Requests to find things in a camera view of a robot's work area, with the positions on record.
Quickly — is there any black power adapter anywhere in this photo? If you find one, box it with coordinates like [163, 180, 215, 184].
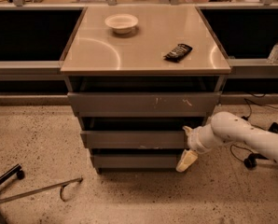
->
[241, 116, 249, 121]

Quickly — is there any clear plastic water bottle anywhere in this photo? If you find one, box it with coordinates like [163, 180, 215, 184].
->
[267, 42, 278, 64]

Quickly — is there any black chair base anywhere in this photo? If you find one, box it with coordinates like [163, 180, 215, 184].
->
[243, 126, 278, 169]

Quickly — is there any black snack packet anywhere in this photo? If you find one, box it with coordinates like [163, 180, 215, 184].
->
[164, 44, 192, 63]

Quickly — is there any black caster leg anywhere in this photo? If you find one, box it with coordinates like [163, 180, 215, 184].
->
[0, 164, 25, 186]

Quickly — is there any grey bottom drawer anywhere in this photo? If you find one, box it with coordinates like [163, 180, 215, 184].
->
[90, 155, 181, 169]

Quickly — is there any black floor cable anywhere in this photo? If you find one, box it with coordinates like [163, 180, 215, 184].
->
[229, 144, 255, 164]

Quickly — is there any grey drawer cabinet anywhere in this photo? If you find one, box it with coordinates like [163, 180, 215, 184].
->
[59, 4, 232, 175]

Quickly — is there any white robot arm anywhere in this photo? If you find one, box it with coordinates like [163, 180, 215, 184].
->
[176, 112, 278, 172]

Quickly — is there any grey drawer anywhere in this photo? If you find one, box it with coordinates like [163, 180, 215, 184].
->
[67, 92, 220, 118]
[80, 131, 188, 149]
[90, 155, 181, 169]

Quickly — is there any white paper bowl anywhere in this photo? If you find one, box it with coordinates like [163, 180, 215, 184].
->
[104, 14, 138, 35]

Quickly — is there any metal stand leg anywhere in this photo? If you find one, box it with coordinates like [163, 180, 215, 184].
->
[0, 177, 83, 204]

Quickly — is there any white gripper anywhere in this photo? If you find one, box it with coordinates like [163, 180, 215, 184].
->
[176, 125, 214, 173]

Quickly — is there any grey top drawer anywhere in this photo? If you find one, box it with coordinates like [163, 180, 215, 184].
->
[67, 92, 220, 118]

